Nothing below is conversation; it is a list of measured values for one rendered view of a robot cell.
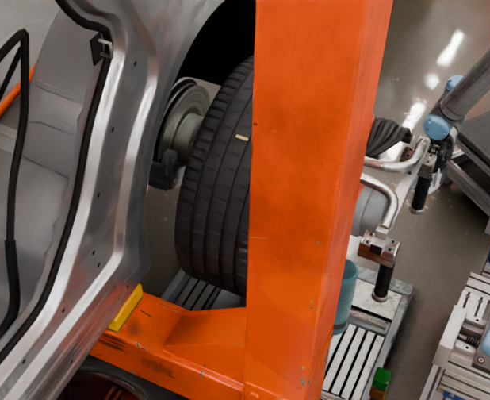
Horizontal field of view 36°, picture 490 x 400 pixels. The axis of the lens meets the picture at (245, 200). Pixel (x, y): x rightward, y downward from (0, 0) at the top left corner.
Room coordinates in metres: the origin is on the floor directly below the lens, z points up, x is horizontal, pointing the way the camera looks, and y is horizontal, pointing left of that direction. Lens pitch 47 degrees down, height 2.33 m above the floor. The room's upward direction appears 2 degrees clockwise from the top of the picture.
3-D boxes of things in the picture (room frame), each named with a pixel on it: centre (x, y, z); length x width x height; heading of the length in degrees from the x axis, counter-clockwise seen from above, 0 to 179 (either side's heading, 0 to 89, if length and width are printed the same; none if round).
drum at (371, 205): (1.39, -0.28, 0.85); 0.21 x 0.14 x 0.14; 66
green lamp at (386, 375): (0.99, -0.36, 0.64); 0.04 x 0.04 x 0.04; 66
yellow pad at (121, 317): (1.17, 0.35, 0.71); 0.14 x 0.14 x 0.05; 66
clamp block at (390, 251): (1.18, -0.33, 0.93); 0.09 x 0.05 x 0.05; 66
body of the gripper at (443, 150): (1.61, -0.55, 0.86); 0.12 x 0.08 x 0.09; 156
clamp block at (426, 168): (1.49, -0.47, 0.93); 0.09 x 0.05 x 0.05; 66
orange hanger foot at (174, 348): (1.10, 0.20, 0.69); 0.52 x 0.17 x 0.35; 66
